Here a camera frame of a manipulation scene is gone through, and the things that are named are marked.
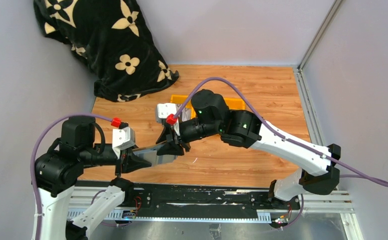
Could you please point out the yellow bin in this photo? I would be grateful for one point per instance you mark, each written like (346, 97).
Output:
(178, 100)
(235, 103)

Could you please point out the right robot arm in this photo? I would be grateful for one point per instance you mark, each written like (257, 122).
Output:
(316, 174)

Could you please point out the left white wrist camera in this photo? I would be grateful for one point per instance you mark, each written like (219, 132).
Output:
(122, 139)

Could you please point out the silver cards pile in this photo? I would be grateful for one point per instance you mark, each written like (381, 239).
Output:
(186, 114)

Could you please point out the yellow bin left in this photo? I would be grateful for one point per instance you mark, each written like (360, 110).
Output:
(178, 100)

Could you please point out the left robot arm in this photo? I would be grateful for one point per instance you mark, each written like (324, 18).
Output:
(54, 176)

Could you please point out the brown leather card holder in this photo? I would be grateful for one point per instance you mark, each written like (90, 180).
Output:
(150, 154)

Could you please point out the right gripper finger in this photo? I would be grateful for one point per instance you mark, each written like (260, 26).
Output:
(170, 148)
(167, 130)

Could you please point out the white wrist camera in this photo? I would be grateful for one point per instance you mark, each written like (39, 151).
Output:
(122, 139)
(165, 113)

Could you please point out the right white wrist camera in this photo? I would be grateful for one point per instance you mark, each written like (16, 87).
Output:
(165, 113)

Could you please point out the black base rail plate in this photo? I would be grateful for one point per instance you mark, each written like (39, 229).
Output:
(203, 202)

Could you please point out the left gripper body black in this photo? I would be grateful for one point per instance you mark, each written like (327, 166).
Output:
(118, 161)

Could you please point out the aluminium frame post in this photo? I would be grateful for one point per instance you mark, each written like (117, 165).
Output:
(331, 14)

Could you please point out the black floral blanket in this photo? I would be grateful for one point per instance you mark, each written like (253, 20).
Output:
(112, 39)

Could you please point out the yellow bin right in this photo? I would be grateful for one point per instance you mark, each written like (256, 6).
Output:
(235, 103)

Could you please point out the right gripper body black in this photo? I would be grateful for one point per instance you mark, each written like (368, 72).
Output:
(188, 131)

